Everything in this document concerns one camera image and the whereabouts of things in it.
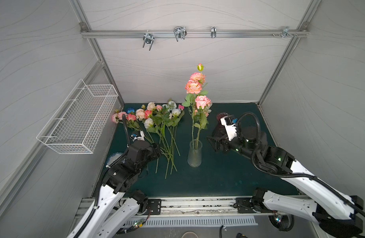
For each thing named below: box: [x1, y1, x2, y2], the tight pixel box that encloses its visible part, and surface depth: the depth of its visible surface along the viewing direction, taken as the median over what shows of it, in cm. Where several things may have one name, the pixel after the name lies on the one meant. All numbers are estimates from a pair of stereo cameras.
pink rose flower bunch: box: [112, 99, 185, 179], surface depth 106 cm
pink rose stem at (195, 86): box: [181, 63, 209, 149], surface depth 65 cm
